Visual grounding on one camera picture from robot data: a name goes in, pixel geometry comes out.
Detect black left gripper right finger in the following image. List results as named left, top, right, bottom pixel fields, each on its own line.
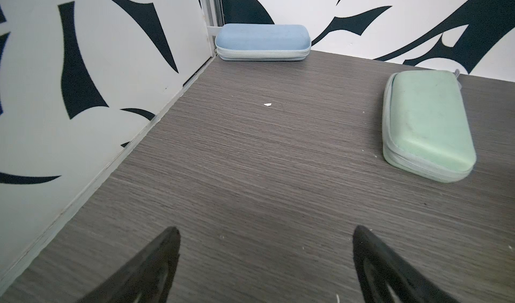
left=353, top=225, right=457, bottom=302

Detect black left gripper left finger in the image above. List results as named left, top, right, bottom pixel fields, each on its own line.
left=78, top=227, right=181, bottom=302

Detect green zippered case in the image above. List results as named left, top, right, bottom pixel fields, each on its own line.
left=382, top=70, right=477, bottom=183

